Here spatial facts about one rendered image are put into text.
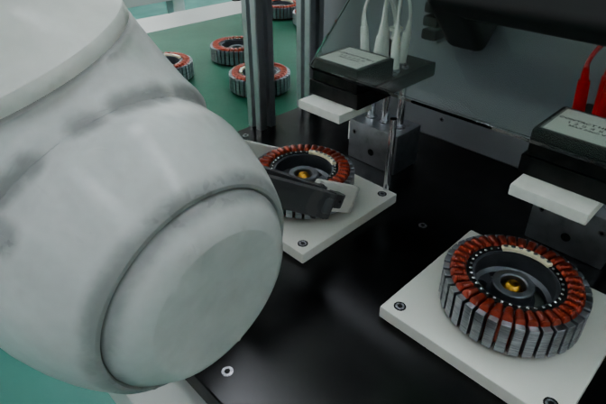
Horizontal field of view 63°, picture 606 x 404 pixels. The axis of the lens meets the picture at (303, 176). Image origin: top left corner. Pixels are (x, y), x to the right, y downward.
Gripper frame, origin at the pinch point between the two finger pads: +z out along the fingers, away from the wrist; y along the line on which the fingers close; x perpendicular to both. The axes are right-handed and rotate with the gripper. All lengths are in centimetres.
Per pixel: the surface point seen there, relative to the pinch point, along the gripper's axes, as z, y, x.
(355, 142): 10.9, -2.5, 5.1
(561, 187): 0.0, 24.3, 8.9
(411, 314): -4.3, 19.1, -5.1
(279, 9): 52, -68, 27
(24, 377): 17, -74, -83
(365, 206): 3.7, 6.7, -0.4
